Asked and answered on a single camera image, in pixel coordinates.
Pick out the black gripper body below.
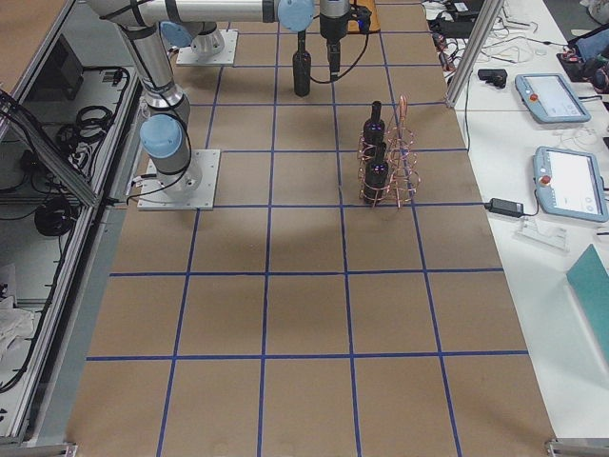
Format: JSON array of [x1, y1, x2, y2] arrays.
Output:
[[319, 0, 348, 44]]

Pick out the dark wine bottle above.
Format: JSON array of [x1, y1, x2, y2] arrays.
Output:
[[292, 30, 311, 97]]

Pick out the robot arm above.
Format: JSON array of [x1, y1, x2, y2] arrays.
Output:
[[88, 0, 351, 135], [160, 21, 225, 56]]

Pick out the wooden tray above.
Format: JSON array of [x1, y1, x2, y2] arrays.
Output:
[[347, 0, 381, 34]]

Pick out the dark wine bottle left end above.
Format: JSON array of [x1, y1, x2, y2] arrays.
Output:
[[362, 101, 385, 162]]

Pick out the dark wine bottle end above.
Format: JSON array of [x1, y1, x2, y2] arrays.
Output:
[[362, 101, 385, 162], [363, 142, 389, 205]]

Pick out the dark wine bottle right end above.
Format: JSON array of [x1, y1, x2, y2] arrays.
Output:
[[363, 142, 389, 205]]

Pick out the far teach pendant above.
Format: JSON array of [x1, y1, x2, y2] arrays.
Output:
[[515, 73, 591, 124]]

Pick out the teach pendant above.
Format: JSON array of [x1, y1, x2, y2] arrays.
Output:
[[515, 73, 591, 124], [533, 147, 608, 223]]

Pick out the small black power brick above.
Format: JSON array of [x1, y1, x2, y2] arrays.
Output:
[[483, 198, 524, 218]]

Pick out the near teach pendant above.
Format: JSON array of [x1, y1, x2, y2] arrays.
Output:
[[533, 147, 608, 223]]

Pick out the teal folder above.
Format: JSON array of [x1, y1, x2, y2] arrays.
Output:
[[566, 245, 608, 359]]

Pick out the white crumpled cloth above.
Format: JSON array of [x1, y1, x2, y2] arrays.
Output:
[[0, 264, 37, 377]]

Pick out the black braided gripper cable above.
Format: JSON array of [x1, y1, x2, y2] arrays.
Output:
[[308, 28, 370, 85]]

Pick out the copper wire bottle basket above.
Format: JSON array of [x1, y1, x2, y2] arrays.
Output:
[[358, 94, 421, 208]]

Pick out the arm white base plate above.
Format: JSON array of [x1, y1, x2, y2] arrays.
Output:
[[176, 30, 239, 67], [137, 149, 221, 210]]

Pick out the aluminium frame post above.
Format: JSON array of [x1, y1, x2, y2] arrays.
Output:
[[445, 0, 503, 108]]

